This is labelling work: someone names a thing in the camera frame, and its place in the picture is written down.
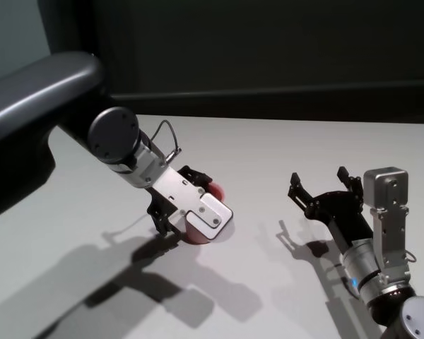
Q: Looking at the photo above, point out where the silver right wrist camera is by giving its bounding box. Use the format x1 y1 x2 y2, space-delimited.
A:
363 167 411 283

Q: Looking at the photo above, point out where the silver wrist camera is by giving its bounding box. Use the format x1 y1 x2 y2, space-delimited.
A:
363 167 411 283
146 164 233 244

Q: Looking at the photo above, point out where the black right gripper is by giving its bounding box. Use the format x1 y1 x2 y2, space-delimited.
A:
287 167 375 254

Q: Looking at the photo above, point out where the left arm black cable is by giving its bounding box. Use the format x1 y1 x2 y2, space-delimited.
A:
151 119 183 165

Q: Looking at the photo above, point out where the pink plastic cup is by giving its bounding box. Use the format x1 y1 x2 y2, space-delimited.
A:
185 182 228 246

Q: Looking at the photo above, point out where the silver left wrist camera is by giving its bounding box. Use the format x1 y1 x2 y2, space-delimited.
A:
146 164 233 244

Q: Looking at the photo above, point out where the dark vertical frame post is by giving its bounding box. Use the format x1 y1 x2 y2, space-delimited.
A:
37 0 107 59

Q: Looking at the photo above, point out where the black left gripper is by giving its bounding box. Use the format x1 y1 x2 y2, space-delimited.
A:
146 165 213 237

